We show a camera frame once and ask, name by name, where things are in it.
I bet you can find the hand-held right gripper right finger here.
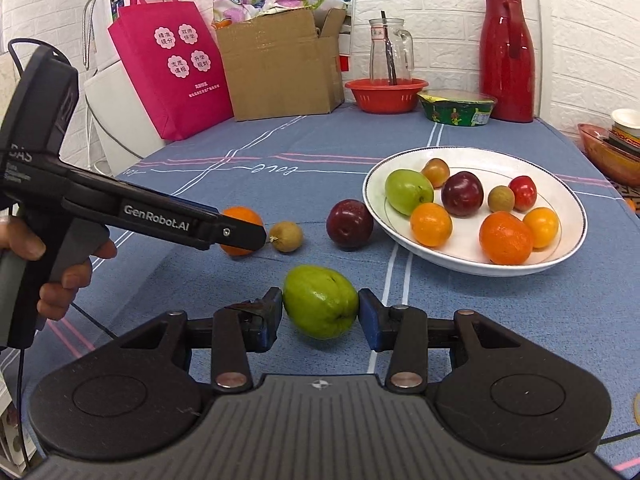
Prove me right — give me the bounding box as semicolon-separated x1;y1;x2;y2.
356;288;523;395

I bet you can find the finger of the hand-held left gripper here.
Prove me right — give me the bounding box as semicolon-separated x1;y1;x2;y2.
207;207;268;257

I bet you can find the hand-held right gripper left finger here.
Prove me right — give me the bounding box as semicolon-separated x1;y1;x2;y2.
120;286;284;394

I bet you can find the small orange tangerine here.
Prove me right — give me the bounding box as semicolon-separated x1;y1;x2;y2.
220;206;265;258
410;202;453;247

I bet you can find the oblong green jujube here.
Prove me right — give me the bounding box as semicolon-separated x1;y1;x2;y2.
282;266;360;341

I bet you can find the white plate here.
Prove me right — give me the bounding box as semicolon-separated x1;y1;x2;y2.
362;147;587;277

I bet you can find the round green jujube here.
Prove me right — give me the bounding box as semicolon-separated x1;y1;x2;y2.
384;169;435;217

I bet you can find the dark red plum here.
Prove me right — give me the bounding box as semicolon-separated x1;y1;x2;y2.
326;199;375;251
441;171;485;218

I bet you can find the large bumpy orange mandarin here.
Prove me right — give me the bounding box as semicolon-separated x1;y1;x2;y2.
479;211;534;266

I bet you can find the small red-yellow fruit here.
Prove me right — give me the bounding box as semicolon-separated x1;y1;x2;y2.
421;158;450;189

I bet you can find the brown longan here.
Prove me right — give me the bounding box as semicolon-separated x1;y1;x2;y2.
487;185;516;213
269;221;304;254

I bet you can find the yellow-orange citrus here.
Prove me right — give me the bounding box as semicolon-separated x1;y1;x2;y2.
523;207;560;249

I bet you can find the small red fruit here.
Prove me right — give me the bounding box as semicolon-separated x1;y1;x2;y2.
508;175;538;212

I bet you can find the person's left hand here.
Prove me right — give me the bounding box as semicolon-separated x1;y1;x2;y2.
0;214;119;322

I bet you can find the blue striped tablecloth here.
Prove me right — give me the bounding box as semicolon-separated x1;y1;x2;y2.
0;102;640;476

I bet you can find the white appliance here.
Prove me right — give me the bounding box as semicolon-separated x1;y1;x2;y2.
82;0;167;176

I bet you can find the pink tote bag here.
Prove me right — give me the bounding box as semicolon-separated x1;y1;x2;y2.
107;0;234;142

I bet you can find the brown cardboard box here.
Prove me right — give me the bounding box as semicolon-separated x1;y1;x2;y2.
215;7;348;122

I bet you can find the red plastic basket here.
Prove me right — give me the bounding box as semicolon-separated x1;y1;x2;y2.
345;77;429;114

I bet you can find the glass pitcher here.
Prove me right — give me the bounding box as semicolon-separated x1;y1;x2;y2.
369;17;415;86

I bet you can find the green lidded bowl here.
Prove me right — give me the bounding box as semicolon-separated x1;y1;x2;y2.
416;89;498;128

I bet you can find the dark utensil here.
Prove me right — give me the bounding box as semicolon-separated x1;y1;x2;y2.
381;10;399;86

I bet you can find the floral cloth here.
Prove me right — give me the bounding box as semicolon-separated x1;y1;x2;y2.
212;0;347;28

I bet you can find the red thermos jug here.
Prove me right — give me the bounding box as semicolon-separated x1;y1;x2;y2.
479;0;537;123

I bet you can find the amber glass bowl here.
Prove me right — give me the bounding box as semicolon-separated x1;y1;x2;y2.
577;122;640;188

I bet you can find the leopard print cloth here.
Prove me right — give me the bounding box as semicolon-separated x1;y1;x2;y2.
611;179;640;202

